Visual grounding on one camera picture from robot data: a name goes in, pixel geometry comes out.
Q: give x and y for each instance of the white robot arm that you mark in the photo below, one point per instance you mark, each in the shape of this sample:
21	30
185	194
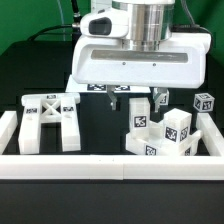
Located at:
133	43

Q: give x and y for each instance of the white front fence bar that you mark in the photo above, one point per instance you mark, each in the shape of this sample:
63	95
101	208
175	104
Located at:
112	167

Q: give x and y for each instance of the white left fence bar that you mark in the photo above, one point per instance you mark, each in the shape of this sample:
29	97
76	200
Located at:
8	124

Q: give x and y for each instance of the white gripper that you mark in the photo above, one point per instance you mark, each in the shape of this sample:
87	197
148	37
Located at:
179	62

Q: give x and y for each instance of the white right fence bar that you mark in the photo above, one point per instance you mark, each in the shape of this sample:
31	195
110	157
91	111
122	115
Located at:
212	138

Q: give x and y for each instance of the white chair back frame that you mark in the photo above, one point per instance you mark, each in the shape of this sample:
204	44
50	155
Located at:
42	109

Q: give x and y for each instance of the small white tagged cube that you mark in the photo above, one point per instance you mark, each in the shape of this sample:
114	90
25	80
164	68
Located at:
165	99

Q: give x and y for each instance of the white marker sheet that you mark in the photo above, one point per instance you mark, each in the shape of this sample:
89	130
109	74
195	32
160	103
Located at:
73	86

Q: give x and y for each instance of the white fence bar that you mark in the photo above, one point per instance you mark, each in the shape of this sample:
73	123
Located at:
112	167
8	124
212	138

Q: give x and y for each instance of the tilted white tagged cube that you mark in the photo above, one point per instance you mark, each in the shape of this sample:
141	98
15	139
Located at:
203	102

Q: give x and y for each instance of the white chair seat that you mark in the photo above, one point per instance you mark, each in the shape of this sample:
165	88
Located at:
164	141

